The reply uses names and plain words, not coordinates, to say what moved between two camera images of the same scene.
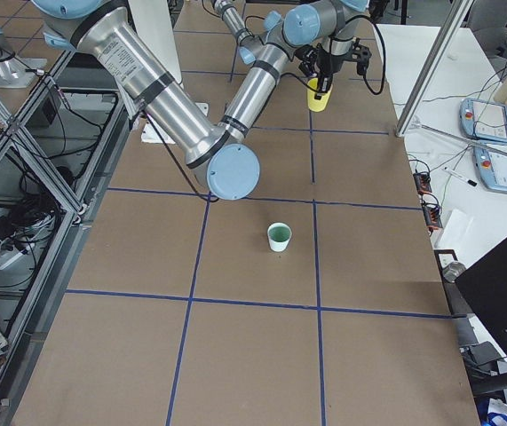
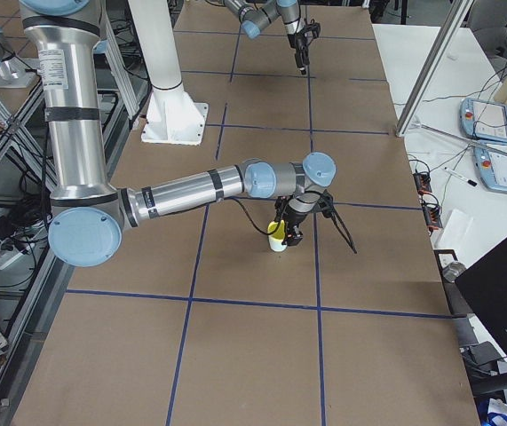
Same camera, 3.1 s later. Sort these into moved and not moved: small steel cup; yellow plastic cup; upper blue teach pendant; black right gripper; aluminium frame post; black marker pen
Moved: yellow plastic cup; black right gripper
Not moved: aluminium frame post; black marker pen; small steel cup; upper blue teach pendant
